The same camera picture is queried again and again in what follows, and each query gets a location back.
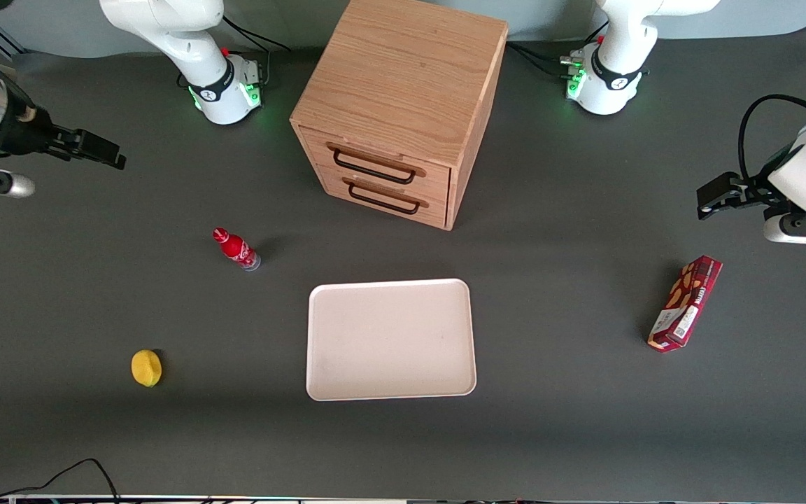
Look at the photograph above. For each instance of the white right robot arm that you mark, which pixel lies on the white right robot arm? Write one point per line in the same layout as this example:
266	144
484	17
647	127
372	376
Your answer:
186	42

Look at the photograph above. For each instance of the red snack box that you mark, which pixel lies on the red snack box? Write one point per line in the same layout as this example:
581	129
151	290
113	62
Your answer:
686	302

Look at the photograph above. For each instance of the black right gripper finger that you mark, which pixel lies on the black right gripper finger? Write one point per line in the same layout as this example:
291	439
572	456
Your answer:
117	163
99	143

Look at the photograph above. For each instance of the beige rectangular tray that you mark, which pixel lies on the beige rectangular tray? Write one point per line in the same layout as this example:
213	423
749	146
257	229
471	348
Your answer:
390	339

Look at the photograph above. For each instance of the yellow lemon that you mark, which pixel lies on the yellow lemon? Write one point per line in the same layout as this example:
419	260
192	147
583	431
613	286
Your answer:
146	368

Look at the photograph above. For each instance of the wooden drawer cabinet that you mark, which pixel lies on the wooden drawer cabinet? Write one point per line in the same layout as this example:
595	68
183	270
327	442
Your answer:
403	77

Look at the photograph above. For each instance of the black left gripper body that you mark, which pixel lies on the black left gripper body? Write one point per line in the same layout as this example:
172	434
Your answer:
755	188

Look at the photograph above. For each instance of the red coke bottle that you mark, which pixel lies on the red coke bottle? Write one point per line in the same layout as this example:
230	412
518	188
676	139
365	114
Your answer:
238	249

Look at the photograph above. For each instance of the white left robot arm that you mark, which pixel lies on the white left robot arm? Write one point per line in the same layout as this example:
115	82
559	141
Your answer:
613	63

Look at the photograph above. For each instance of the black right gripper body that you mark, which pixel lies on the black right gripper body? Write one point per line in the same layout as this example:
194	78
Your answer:
27	133

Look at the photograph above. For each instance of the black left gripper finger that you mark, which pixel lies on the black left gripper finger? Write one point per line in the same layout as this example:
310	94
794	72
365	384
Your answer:
721	185
718	208

